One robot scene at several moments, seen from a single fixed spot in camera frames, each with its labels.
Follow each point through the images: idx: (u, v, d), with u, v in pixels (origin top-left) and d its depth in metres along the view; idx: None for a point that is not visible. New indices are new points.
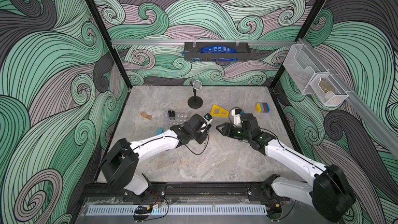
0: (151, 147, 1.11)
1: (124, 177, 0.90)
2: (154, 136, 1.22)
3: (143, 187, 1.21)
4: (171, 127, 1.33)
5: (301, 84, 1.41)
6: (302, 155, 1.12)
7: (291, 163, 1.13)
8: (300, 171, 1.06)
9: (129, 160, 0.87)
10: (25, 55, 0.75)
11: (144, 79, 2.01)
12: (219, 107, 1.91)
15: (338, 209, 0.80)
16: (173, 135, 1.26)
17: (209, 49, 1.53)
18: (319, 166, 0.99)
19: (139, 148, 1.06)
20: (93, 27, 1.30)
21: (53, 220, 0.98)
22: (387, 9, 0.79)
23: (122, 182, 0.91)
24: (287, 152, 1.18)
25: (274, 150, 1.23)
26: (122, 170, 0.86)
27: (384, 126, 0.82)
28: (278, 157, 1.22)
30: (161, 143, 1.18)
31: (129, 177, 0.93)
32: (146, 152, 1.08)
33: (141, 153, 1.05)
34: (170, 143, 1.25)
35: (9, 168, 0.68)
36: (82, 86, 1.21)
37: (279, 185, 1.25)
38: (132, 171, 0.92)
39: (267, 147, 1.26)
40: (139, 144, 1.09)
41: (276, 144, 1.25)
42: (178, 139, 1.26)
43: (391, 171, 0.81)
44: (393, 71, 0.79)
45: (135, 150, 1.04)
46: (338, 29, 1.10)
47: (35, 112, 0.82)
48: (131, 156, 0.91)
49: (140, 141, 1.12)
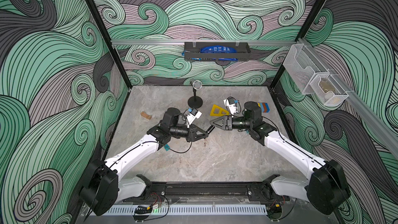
0: (129, 158, 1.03)
1: (107, 198, 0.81)
2: (131, 146, 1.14)
3: (141, 187, 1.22)
4: (148, 130, 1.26)
5: (301, 84, 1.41)
6: (301, 149, 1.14)
7: (289, 155, 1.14)
8: (298, 163, 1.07)
9: (107, 180, 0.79)
10: (25, 55, 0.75)
11: (144, 79, 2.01)
12: (219, 107, 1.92)
15: (332, 202, 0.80)
16: (152, 139, 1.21)
17: (209, 49, 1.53)
18: (318, 160, 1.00)
19: (116, 163, 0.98)
20: (93, 27, 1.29)
21: (53, 220, 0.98)
22: (387, 9, 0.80)
23: (106, 203, 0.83)
24: (287, 144, 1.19)
25: (274, 141, 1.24)
26: (104, 188, 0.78)
27: (384, 126, 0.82)
28: (276, 149, 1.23)
30: (139, 151, 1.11)
31: (113, 195, 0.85)
32: (125, 164, 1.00)
33: (119, 168, 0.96)
34: (149, 151, 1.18)
35: (9, 168, 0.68)
36: (82, 86, 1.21)
37: (277, 183, 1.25)
38: (115, 191, 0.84)
39: (267, 137, 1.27)
40: (115, 160, 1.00)
41: (276, 136, 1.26)
42: (156, 141, 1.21)
43: (391, 171, 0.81)
44: (393, 71, 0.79)
45: (112, 166, 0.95)
46: (338, 30, 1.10)
47: (35, 112, 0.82)
48: (107, 174, 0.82)
49: (116, 156, 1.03)
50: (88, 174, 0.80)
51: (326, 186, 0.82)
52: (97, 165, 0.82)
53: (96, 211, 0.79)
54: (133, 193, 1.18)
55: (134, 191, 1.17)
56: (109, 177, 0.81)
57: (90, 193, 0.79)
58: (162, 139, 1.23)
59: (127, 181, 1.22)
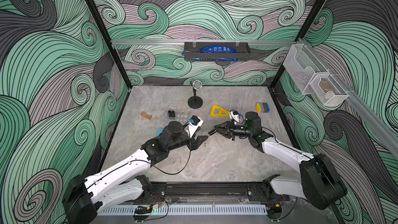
0: (110, 180, 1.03)
1: (80, 218, 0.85)
2: (119, 164, 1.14)
3: (137, 193, 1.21)
4: (142, 146, 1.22)
5: (301, 84, 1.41)
6: (293, 148, 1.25)
7: (284, 156, 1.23)
8: (290, 160, 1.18)
9: (80, 204, 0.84)
10: (25, 55, 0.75)
11: (144, 79, 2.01)
12: (219, 107, 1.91)
15: (325, 195, 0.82)
16: (143, 158, 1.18)
17: (209, 49, 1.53)
18: (307, 155, 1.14)
19: (95, 184, 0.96)
20: (93, 27, 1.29)
21: (53, 220, 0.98)
22: (387, 9, 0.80)
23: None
24: (281, 145, 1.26)
25: (269, 144, 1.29)
26: (76, 211, 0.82)
27: (384, 126, 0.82)
28: (272, 152, 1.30)
30: (125, 170, 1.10)
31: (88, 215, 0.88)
32: (105, 186, 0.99)
33: (97, 190, 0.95)
34: (138, 169, 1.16)
35: (8, 168, 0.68)
36: (82, 86, 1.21)
37: (278, 183, 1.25)
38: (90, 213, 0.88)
39: (264, 143, 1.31)
40: (95, 180, 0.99)
41: (272, 140, 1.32)
42: (148, 161, 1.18)
43: (391, 171, 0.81)
44: (393, 71, 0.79)
45: (89, 187, 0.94)
46: (338, 29, 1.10)
47: (35, 112, 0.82)
48: (82, 198, 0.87)
49: (99, 174, 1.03)
50: (68, 190, 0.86)
51: (315, 177, 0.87)
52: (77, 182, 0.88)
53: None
54: (130, 197, 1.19)
55: (128, 197, 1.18)
56: (84, 200, 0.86)
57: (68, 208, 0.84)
58: (157, 156, 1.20)
59: (119, 188, 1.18)
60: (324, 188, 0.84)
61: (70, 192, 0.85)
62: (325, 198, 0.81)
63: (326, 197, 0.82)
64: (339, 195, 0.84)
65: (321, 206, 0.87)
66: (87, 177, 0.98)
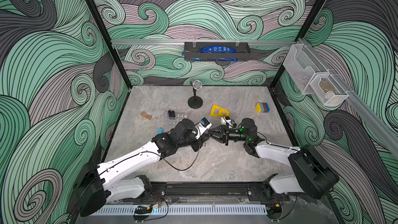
0: (121, 169, 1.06)
1: (92, 202, 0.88)
2: (130, 153, 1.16)
3: (139, 191, 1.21)
4: (153, 138, 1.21)
5: (301, 84, 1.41)
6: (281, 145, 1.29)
7: (275, 155, 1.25)
8: (283, 157, 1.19)
9: (93, 189, 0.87)
10: (25, 55, 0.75)
11: (144, 79, 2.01)
12: (219, 107, 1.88)
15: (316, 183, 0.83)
16: (154, 151, 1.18)
17: (209, 49, 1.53)
18: (294, 148, 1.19)
19: (107, 171, 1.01)
20: (93, 27, 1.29)
21: (53, 220, 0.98)
22: (388, 9, 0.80)
23: (91, 208, 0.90)
24: (271, 144, 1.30)
25: (260, 147, 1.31)
26: (88, 196, 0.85)
27: (384, 126, 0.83)
28: (264, 154, 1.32)
30: (136, 161, 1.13)
31: (101, 199, 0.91)
32: (116, 174, 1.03)
33: (109, 177, 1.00)
34: (148, 160, 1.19)
35: (9, 168, 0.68)
36: (82, 86, 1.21)
37: (275, 181, 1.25)
38: (103, 197, 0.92)
39: (256, 146, 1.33)
40: (107, 167, 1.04)
41: (262, 142, 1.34)
42: (158, 154, 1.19)
43: (391, 171, 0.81)
44: (393, 71, 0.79)
45: (102, 174, 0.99)
46: (338, 29, 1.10)
47: (35, 112, 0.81)
48: (93, 184, 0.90)
49: (111, 163, 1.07)
50: (81, 174, 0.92)
51: (304, 167, 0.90)
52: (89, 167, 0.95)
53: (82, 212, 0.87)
54: (131, 195, 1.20)
55: (130, 194, 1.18)
56: (96, 186, 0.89)
57: (80, 191, 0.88)
58: (167, 150, 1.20)
59: (125, 183, 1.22)
60: (316, 176, 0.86)
61: (82, 177, 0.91)
62: (318, 186, 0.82)
63: (319, 186, 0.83)
64: (332, 182, 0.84)
65: (318, 196, 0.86)
66: (100, 164, 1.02)
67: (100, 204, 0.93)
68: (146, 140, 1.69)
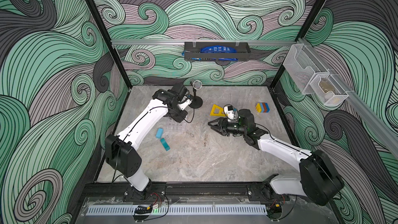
0: (140, 129, 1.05)
1: (131, 162, 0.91)
2: (140, 115, 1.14)
3: (144, 182, 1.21)
4: (154, 96, 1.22)
5: (301, 84, 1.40)
6: (292, 145, 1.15)
7: (280, 153, 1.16)
8: (288, 158, 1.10)
9: (125, 151, 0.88)
10: (25, 55, 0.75)
11: (144, 79, 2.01)
12: (219, 107, 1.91)
15: (324, 192, 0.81)
16: (159, 104, 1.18)
17: (209, 49, 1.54)
18: (304, 152, 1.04)
19: (129, 135, 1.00)
20: (93, 27, 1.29)
21: (53, 220, 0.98)
22: (388, 9, 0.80)
23: (133, 166, 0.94)
24: (278, 143, 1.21)
25: (266, 142, 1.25)
26: (125, 158, 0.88)
27: (384, 126, 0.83)
28: (269, 151, 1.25)
30: (148, 118, 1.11)
31: (137, 160, 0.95)
32: (139, 133, 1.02)
33: (133, 139, 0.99)
34: (159, 116, 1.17)
35: (9, 168, 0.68)
36: (82, 86, 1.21)
37: (275, 181, 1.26)
38: (137, 156, 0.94)
39: (259, 140, 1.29)
40: (127, 132, 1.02)
41: (268, 137, 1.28)
42: (164, 104, 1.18)
43: (391, 171, 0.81)
44: (393, 71, 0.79)
45: (125, 138, 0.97)
46: (338, 29, 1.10)
47: (36, 112, 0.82)
48: (124, 146, 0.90)
49: (127, 128, 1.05)
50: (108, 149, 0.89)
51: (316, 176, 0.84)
52: (112, 139, 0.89)
53: (126, 173, 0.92)
54: (138, 187, 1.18)
55: (138, 185, 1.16)
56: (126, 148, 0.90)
57: (116, 160, 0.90)
58: (171, 99, 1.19)
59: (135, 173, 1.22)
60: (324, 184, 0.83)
61: (111, 151, 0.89)
62: (325, 194, 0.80)
63: (326, 194, 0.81)
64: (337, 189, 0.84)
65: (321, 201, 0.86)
66: (118, 133, 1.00)
67: (137, 162, 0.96)
68: (146, 140, 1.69)
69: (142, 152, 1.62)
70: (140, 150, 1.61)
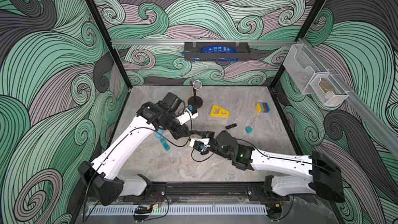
0: (117, 156, 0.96)
1: (108, 191, 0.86)
2: (119, 137, 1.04)
3: (142, 186, 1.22)
4: (139, 113, 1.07)
5: (301, 84, 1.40)
6: (287, 156, 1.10)
7: (280, 167, 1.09)
8: (294, 173, 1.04)
9: (97, 183, 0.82)
10: (25, 55, 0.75)
11: (144, 79, 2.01)
12: (219, 107, 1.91)
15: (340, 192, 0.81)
16: (144, 125, 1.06)
17: (209, 49, 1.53)
18: (306, 160, 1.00)
19: (104, 164, 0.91)
20: (93, 27, 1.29)
21: (53, 220, 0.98)
22: (388, 9, 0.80)
23: (112, 193, 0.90)
24: (273, 159, 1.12)
25: (260, 163, 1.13)
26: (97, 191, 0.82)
27: (384, 126, 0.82)
28: (265, 167, 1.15)
30: (130, 140, 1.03)
31: (116, 188, 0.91)
32: (114, 162, 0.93)
33: (109, 169, 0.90)
34: (143, 136, 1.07)
35: (9, 167, 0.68)
36: (82, 86, 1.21)
37: (279, 187, 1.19)
38: (114, 184, 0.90)
39: (253, 164, 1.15)
40: (102, 160, 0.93)
41: (259, 156, 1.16)
42: (149, 126, 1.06)
43: (391, 171, 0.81)
44: (393, 71, 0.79)
45: (99, 169, 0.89)
46: (338, 29, 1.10)
47: (35, 112, 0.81)
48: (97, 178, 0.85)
49: (103, 155, 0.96)
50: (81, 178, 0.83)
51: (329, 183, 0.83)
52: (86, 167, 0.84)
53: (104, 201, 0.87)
54: (135, 191, 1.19)
55: (136, 189, 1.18)
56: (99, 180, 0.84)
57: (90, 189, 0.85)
58: (158, 116, 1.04)
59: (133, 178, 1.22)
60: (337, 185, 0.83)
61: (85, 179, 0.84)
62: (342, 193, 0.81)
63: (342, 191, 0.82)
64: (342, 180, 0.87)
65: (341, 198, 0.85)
66: (93, 161, 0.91)
67: (116, 189, 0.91)
68: (146, 140, 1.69)
69: (142, 152, 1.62)
70: (140, 150, 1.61)
